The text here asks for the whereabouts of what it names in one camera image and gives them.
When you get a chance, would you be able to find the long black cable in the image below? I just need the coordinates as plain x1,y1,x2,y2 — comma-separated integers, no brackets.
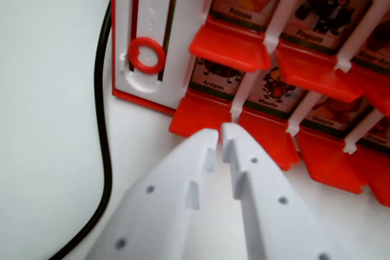
45,0,114,260

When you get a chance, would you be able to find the spider picture card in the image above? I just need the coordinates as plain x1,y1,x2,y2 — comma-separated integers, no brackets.
188,57,246,100

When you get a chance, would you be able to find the penguin picture card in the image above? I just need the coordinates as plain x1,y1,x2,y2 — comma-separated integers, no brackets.
282,0,374,53

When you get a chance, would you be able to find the red plastic flap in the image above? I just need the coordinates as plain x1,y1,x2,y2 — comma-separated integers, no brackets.
350,146,390,209
275,40,365,104
168,88,233,138
236,110,301,172
188,16,272,73
295,126,369,195
349,57,390,118

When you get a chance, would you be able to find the fly picture card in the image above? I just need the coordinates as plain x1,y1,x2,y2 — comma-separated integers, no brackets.
244,66,307,118

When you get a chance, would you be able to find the owl picture card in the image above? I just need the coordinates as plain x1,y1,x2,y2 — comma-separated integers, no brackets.
300,96,375,138

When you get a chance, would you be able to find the red and white game board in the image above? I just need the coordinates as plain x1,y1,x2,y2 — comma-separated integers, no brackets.
111,0,390,212

